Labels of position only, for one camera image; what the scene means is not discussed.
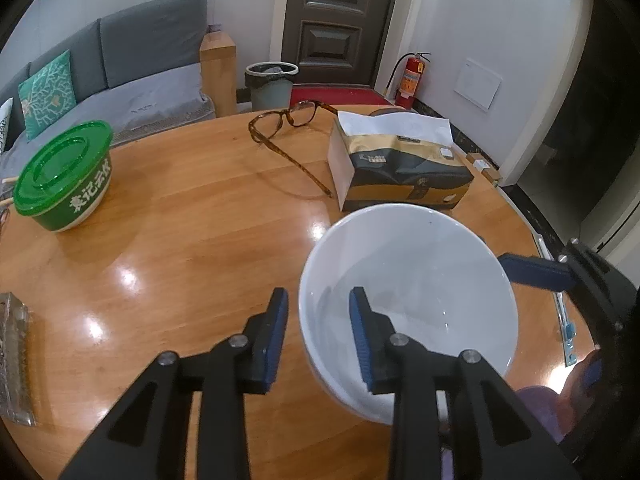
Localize purple plate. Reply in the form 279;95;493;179
515;350;601;443

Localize white bowl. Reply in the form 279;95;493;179
298;203;518;426

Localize grey sofa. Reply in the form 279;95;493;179
0;0;237;161

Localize green lidded takeaway bowl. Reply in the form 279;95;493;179
12;120;113;233

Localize black and gold tissue box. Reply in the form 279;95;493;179
327;110;475;212

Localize glass ashtray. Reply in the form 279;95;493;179
0;292;37;427

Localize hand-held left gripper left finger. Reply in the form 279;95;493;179
57;287;290;480

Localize small cardboard box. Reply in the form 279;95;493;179
465;152;501;186

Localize white wall panel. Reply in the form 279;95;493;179
454;58;503;111

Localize white patterned cushion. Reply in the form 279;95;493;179
0;97;13;153

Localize tortoiseshell eyeglasses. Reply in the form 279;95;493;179
248;100;338;198

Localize teal patterned cushion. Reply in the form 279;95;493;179
18;50;76;141

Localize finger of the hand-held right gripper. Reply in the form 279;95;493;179
497;253;576;292
582;357;604;391

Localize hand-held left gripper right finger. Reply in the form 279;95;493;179
348;286;583;480

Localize red door mat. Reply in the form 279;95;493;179
290;85;396;109

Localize red fire extinguisher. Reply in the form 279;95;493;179
385;52;432;110

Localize packaged toothbrush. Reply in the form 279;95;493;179
534;234;577;367

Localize dark brown door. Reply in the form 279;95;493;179
281;0;403;86

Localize grey trash bin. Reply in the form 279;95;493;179
245;61;299;111

